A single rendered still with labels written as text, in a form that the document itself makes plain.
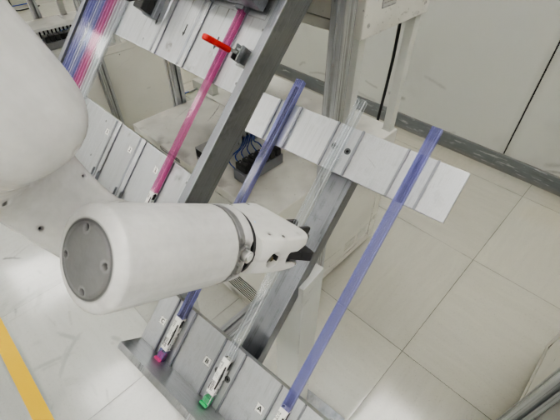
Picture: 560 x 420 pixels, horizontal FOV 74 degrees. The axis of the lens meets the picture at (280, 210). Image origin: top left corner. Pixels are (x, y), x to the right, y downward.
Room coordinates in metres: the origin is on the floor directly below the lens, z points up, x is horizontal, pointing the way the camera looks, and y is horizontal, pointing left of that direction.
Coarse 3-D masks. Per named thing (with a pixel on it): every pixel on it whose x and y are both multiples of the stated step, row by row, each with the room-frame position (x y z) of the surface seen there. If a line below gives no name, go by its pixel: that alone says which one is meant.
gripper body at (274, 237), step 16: (240, 208) 0.33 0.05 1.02; (256, 208) 0.35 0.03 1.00; (256, 224) 0.29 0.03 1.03; (272, 224) 0.31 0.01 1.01; (288, 224) 0.33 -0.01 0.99; (256, 240) 0.26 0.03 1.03; (272, 240) 0.27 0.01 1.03; (288, 240) 0.28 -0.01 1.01; (304, 240) 0.30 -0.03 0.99; (256, 256) 0.25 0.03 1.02; (272, 256) 0.27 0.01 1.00; (240, 272) 0.25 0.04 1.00; (256, 272) 0.25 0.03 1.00
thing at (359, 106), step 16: (352, 112) 0.48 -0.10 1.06; (352, 128) 0.46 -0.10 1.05; (336, 144) 0.45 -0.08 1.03; (336, 160) 0.43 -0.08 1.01; (320, 176) 0.42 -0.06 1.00; (320, 192) 0.41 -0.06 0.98; (304, 208) 0.39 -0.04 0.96; (304, 224) 0.38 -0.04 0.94; (272, 272) 0.33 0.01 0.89; (256, 304) 0.30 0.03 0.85; (240, 336) 0.27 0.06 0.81; (208, 400) 0.21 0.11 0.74
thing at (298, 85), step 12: (300, 84) 0.55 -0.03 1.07; (288, 96) 0.54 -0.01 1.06; (288, 108) 0.53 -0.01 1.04; (276, 120) 0.52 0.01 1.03; (276, 132) 0.50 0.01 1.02; (264, 144) 0.50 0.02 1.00; (264, 156) 0.48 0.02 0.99; (252, 168) 0.47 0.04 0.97; (252, 180) 0.46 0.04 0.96; (240, 192) 0.45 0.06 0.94; (192, 300) 0.34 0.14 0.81; (180, 312) 0.32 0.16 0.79
